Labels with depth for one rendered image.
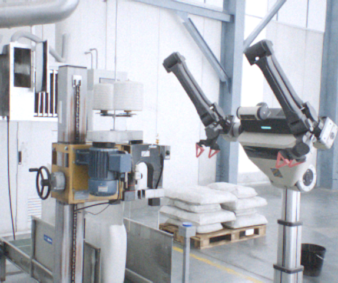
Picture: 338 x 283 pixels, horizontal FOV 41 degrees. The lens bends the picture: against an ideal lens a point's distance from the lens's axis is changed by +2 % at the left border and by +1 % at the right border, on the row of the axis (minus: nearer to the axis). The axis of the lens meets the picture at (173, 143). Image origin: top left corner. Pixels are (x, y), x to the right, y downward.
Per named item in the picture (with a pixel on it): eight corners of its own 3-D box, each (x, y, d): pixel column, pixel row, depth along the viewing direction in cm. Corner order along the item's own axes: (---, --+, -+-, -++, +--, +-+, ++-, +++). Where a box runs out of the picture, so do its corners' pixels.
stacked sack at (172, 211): (215, 215, 592) (215, 205, 591) (178, 221, 547) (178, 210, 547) (193, 210, 623) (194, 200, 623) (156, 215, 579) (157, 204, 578)
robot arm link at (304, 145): (308, 117, 196) (290, 124, 201) (302, 125, 187) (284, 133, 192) (321, 140, 198) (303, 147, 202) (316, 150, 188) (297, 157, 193)
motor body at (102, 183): (122, 196, 234) (123, 148, 233) (96, 198, 225) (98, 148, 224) (108, 191, 246) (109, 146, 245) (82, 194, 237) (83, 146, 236)
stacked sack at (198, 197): (239, 203, 557) (239, 191, 556) (199, 208, 516) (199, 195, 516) (216, 197, 591) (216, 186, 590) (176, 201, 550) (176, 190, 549)
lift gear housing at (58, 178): (65, 192, 241) (65, 172, 240) (55, 193, 237) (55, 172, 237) (56, 190, 249) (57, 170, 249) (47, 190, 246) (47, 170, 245)
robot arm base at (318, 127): (313, 117, 218) (304, 138, 215) (304, 108, 214) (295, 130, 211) (329, 117, 212) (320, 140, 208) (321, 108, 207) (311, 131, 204)
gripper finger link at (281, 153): (268, 161, 206) (281, 148, 201) (278, 161, 210) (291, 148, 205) (277, 173, 202) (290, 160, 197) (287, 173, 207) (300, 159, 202)
